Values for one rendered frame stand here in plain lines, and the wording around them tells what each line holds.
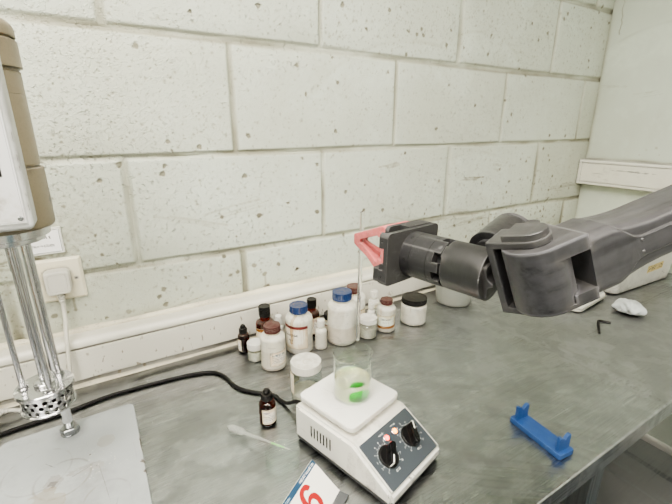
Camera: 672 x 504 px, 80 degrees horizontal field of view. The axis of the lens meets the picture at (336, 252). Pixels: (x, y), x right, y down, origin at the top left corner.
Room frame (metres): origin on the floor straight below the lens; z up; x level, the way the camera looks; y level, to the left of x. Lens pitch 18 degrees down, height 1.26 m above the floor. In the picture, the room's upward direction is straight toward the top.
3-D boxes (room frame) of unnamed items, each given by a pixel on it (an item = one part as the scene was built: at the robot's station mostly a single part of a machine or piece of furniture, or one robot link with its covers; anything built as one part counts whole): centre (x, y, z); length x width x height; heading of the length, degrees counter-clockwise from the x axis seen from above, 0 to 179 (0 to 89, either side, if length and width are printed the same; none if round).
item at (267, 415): (0.59, 0.12, 0.78); 0.03 x 0.03 x 0.07
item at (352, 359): (0.55, -0.02, 0.88); 0.07 x 0.06 x 0.08; 142
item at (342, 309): (0.88, -0.01, 0.81); 0.07 x 0.07 x 0.13
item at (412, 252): (0.46, -0.11, 1.10); 0.10 x 0.07 x 0.07; 133
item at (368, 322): (0.90, -0.08, 0.78); 0.05 x 0.05 x 0.05
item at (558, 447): (0.56, -0.35, 0.77); 0.10 x 0.03 x 0.04; 25
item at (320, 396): (0.56, -0.02, 0.83); 0.12 x 0.12 x 0.01; 46
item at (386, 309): (0.94, -0.13, 0.79); 0.05 x 0.05 x 0.09
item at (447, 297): (1.13, -0.36, 0.82); 0.18 x 0.13 x 0.15; 157
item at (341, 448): (0.54, -0.04, 0.79); 0.22 x 0.13 x 0.08; 46
